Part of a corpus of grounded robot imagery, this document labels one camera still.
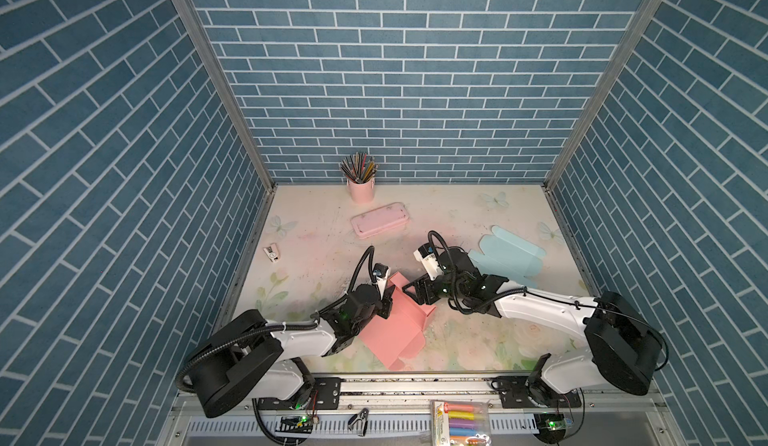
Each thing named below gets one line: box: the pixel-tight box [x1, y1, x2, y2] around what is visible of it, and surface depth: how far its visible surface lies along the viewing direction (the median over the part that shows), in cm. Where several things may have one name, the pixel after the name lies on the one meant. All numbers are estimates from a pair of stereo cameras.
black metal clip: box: [348, 408, 369, 437], surface depth 71 cm
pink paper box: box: [358, 272, 436, 371], surface depth 84 cm
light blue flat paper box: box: [468, 225, 546, 288], surface depth 103 cm
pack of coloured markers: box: [430, 400, 492, 446], surface depth 70 cm
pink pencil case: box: [350, 202, 410, 239], surface depth 110 cm
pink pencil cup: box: [347, 178, 375, 204], surface depth 114 cm
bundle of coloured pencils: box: [340, 152, 379, 184], surface depth 110 cm
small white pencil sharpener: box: [263, 242, 281, 263], surface depth 101 cm
